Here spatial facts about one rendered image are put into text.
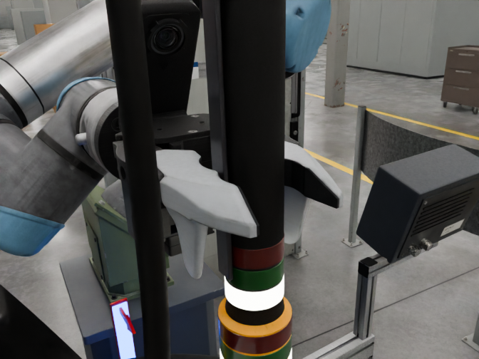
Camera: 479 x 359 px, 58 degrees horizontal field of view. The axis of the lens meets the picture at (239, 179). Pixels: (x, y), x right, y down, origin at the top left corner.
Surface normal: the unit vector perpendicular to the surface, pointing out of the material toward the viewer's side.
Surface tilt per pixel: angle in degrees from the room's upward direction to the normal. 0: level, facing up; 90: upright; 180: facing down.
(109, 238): 90
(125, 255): 90
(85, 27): 58
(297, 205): 94
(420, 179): 15
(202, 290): 0
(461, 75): 90
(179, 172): 1
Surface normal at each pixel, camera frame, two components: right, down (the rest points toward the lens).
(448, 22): 0.46, 0.32
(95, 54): 0.74, 0.30
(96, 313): -0.03, -0.93
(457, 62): -0.87, 0.22
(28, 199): 0.27, 0.07
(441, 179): 0.11, -0.82
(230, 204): -0.34, -0.47
